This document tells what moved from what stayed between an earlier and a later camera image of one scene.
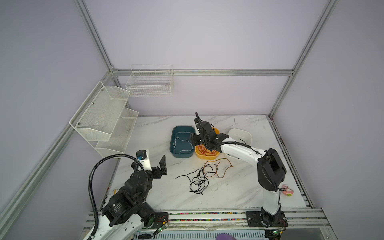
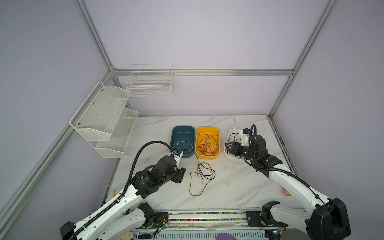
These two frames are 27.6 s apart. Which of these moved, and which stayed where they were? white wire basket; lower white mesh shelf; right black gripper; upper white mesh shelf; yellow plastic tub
Moved: right black gripper
Stayed: upper white mesh shelf; white wire basket; yellow plastic tub; lower white mesh shelf
